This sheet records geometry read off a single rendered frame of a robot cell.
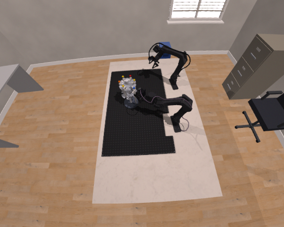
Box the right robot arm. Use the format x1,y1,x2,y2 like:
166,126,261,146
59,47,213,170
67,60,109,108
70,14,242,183
153,45,188,90

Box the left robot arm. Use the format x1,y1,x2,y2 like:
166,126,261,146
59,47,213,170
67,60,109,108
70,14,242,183
147,92,193,133

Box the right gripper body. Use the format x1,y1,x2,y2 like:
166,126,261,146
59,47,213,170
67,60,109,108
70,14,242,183
150,54,161,65

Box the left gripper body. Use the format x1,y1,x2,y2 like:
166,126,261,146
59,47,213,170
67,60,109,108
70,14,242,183
139,88,148,103

